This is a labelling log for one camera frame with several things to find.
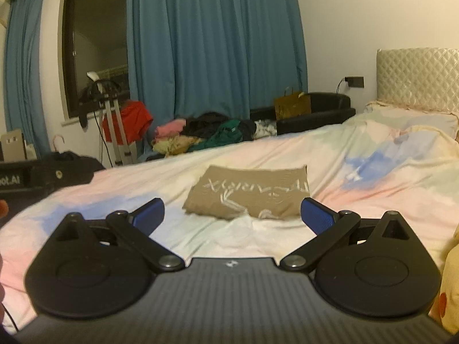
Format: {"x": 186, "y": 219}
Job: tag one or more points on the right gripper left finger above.
{"x": 135, "y": 228}

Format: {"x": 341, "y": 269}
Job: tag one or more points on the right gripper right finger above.
{"x": 332, "y": 230}

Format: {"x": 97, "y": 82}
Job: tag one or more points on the tan khaki garment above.
{"x": 267, "y": 194}

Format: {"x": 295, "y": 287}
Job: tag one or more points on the beige clothes pile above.
{"x": 176, "y": 145}

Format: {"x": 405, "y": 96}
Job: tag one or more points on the black clothes pile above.
{"x": 206, "y": 125}

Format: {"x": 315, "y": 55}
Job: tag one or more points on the person left hand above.
{"x": 4, "y": 209}

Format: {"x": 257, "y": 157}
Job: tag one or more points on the grey chair back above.
{"x": 13, "y": 147}

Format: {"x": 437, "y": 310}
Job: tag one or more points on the black jacket on bed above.
{"x": 86, "y": 162}

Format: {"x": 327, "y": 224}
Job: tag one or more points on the pink cane hook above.
{"x": 58, "y": 143}

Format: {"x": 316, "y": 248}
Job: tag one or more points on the garment steamer stand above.
{"x": 102, "y": 99}

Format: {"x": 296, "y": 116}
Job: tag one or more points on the pink folded garment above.
{"x": 170, "y": 129}

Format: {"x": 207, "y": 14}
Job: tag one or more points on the red shirt on stand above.
{"x": 136, "y": 120}

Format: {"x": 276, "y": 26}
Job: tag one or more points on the black sofa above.
{"x": 326, "y": 109}

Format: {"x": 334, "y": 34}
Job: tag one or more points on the brown paper bag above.
{"x": 292, "y": 104}

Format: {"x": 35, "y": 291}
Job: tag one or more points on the green garment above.
{"x": 227, "y": 133}

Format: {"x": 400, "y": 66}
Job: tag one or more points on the yellow plush pillow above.
{"x": 445, "y": 307}

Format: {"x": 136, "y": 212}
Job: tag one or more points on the blue curtain left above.
{"x": 22, "y": 92}

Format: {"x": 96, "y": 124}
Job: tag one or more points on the blue curtain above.
{"x": 22, "y": 92}
{"x": 190, "y": 57}

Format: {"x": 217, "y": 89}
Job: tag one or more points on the dark window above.
{"x": 93, "y": 39}

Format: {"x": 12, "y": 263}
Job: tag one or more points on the quilted beige headboard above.
{"x": 424, "y": 79}

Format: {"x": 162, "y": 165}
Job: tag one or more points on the blue curtain right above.
{"x": 190, "y": 57}

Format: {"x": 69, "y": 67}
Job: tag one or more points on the wall power socket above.
{"x": 355, "y": 82}

